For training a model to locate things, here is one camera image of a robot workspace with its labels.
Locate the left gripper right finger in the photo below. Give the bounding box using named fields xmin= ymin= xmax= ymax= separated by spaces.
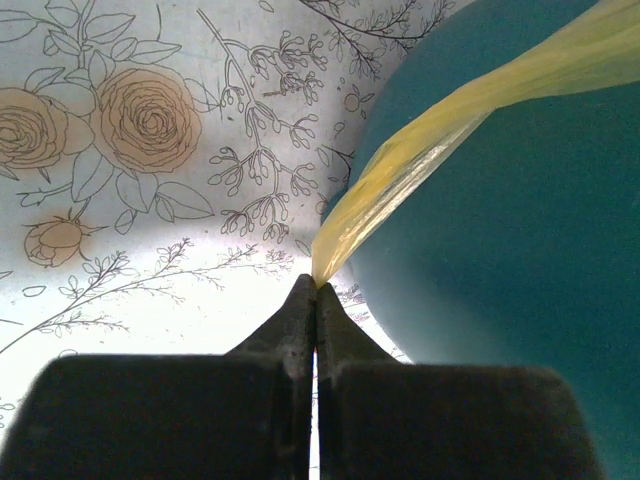
xmin=316 ymin=285 xmax=605 ymax=479

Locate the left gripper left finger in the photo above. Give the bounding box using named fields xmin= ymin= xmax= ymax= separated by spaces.
xmin=1 ymin=274 xmax=316 ymax=479

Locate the yellow trash bag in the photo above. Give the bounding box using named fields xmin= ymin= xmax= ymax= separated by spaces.
xmin=311 ymin=0 xmax=639 ymax=286

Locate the teal trash bin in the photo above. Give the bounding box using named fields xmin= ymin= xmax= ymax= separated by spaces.
xmin=319 ymin=0 xmax=640 ymax=480

